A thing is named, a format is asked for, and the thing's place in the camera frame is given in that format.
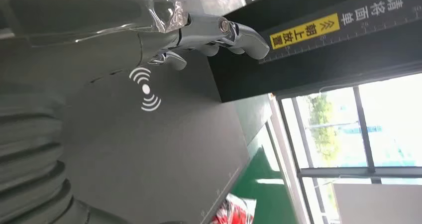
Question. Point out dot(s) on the white panel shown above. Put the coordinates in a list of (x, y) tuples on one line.
[(379, 206)]

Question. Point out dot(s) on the dark window frame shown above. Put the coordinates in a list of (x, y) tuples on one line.
[(346, 172)]

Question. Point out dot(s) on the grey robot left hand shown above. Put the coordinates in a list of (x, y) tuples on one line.
[(99, 14)]

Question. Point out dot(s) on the grey red-print package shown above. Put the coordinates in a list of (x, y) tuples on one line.
[(230, 214)]

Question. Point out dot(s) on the black weighing scale with column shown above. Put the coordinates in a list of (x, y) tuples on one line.
[(148, 150)]

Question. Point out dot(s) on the yellow label sticker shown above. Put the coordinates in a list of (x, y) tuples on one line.
[(303, 31)]

